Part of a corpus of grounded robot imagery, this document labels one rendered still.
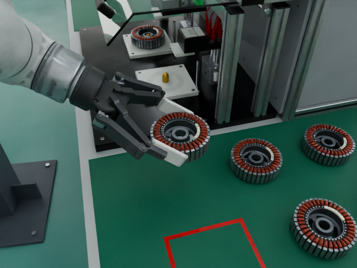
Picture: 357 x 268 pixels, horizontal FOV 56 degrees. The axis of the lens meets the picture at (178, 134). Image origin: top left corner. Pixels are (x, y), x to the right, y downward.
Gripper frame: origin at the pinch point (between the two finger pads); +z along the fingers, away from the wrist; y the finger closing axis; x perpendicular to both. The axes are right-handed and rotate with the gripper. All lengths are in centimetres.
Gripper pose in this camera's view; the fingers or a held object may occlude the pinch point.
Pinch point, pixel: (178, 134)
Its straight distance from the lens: 63.1
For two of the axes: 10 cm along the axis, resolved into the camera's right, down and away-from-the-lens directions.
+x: 5.0, -5.9, -6.3
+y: -1.2, 6.8, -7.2
